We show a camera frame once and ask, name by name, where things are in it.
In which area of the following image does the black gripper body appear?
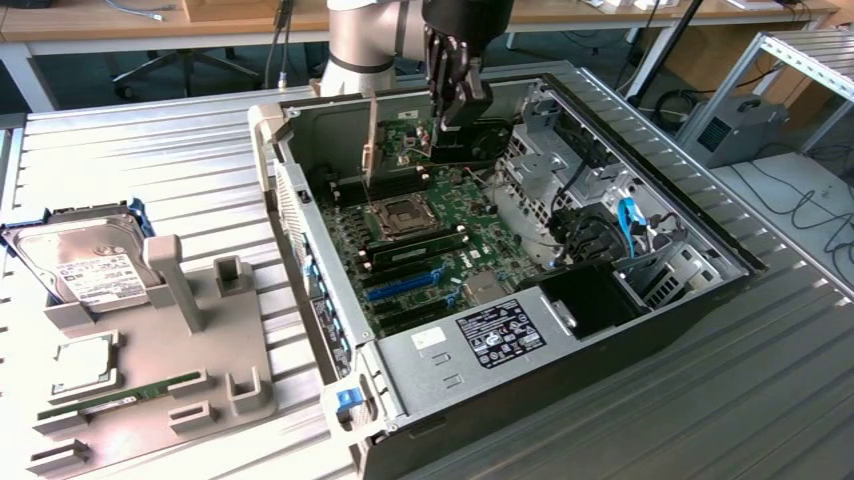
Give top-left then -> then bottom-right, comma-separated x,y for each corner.
422,0 -> 517,45

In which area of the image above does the graphics card with metal bracket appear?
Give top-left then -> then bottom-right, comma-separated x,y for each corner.
358,93 -> 516,187

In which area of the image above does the silver disk bay cage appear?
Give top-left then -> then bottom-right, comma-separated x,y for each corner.
496,122 -> 605,261

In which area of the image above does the CPU socket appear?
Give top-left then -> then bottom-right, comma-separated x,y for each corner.
362,193 -> 440,242

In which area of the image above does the black stand pole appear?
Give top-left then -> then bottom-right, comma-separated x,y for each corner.
624,0 -> 703,109

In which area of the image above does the wooden box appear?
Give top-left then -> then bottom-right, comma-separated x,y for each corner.
182,0 -> 278,24

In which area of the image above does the dark RAM stick with label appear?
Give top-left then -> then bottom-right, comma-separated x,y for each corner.
368,238 -> 469,267

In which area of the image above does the green motherboard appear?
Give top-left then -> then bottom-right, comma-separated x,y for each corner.
317,167 -> 554,339

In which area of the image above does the black office chair base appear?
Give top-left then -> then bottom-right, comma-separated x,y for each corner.
109,47 -> 262,100

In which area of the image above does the grey control box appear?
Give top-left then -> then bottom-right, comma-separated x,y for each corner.
695,93 -> 793,170

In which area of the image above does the grey chipset heatsink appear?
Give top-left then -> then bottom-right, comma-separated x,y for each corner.
462,273 -> 516,307

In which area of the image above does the blue expansion slot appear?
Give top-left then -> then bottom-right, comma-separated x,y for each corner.
362,266 -> 446,302

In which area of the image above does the blue disk caddy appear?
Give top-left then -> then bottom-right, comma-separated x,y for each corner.
0,196 -> 158,307

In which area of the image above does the grey power supply unit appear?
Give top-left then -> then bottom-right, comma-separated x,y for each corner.
370,287 -> 576,419

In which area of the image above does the open black PC case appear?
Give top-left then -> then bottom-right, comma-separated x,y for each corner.
246,72 -> 768,480

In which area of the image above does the silver hard disk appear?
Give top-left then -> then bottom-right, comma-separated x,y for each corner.
1,215 -> 151,315

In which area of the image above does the grey parts rack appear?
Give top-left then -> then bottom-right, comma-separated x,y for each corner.
22,233 -> 278,476

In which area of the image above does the green RAM stick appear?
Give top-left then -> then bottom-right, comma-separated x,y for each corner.
35,369 -> 202,421

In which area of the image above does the silver CPU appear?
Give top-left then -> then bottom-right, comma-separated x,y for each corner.
50,341 -> 113,395

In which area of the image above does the wooden desk white frame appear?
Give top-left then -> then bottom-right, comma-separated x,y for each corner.
505,0 -> 841,49
0,0 -> 334,114

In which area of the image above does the coiled black cable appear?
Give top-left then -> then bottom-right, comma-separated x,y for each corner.
652,88 -> 699,125

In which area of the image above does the black wire bundle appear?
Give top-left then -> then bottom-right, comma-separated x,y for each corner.
550,205 -> 625,266

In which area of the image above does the blue wire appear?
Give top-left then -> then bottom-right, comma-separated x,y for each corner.
616,196 -> 647,261

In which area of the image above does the grey network cable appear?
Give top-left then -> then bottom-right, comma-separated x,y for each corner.
105,0 -> 178,22

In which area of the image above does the aluminium frame table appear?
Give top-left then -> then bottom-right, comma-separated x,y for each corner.
672,27 -> 854,156

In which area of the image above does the black floor cable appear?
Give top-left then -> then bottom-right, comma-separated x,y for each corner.
729,149 -> 854,254

